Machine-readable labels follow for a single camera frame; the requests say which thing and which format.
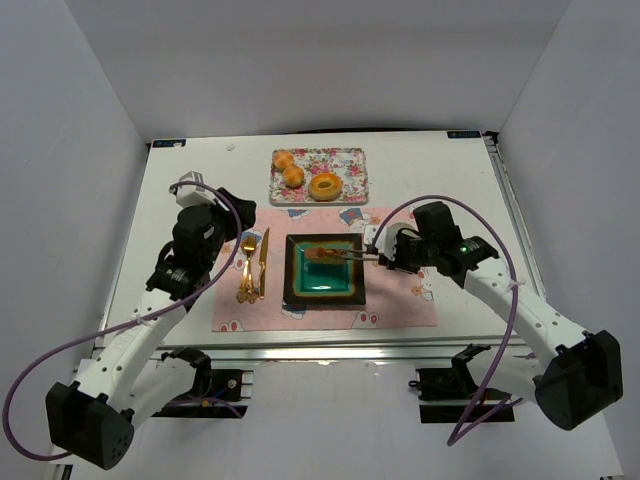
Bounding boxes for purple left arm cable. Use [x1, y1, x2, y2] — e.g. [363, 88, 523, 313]
[2, 181, 244, 460]

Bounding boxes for round bun front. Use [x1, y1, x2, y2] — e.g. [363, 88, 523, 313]
[282, 165, 305, 189]

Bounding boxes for gold knife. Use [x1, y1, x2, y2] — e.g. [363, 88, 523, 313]
[258, 227, 270, 299]

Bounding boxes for floral rectangular tray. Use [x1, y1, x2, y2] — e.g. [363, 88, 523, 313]
[269, 147, 369, 206]

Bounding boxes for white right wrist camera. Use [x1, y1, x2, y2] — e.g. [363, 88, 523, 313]
[363, 223, 419, 261]

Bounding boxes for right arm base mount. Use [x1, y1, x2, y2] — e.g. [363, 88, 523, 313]
[408, 344, 515, 426]

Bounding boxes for ring doughnut bread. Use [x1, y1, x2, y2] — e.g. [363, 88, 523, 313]
[308, 172, 343, 202]

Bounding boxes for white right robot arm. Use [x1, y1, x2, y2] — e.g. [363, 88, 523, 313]
[364, 195, 623, 431]

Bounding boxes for pink bunny placemat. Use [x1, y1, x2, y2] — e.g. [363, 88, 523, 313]
[209, 207, 437, 332]

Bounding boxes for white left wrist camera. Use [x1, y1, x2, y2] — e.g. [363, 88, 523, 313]
[170, 171, 216, 208]

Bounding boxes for round bun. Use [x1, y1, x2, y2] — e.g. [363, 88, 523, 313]
[282, 165, 305, 189]
[272, 150, 295, 171]

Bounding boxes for metal tongs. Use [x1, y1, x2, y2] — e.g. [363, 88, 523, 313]
[325, 249, 379, 262]

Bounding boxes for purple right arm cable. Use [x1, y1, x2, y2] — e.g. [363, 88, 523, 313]
[370, 193, 519, 446]

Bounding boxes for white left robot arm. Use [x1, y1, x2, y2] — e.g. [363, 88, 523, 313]
[45, 189, 256, 470]

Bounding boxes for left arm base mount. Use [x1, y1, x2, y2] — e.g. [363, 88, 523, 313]
[153, 347, 254, 419]

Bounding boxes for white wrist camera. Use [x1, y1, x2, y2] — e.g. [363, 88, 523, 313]
[170, 171, 216, 208]
[363, 223, 419, 261]

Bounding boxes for gold fork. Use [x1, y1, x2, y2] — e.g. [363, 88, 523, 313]
[236, 236, 257, 303]

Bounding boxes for brown striped bread loaf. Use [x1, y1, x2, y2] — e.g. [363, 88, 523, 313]
[304, 247, 345, 265]

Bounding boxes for green square plate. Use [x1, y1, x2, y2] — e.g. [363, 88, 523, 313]
[283, 233, 366, 308]

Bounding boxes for round bun back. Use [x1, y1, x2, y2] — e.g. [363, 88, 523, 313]
[272, 150, 295, 171]

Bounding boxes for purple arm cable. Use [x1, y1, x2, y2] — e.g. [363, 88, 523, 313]
[2, 181, 244, 460]
[370, 193, 519, 446]

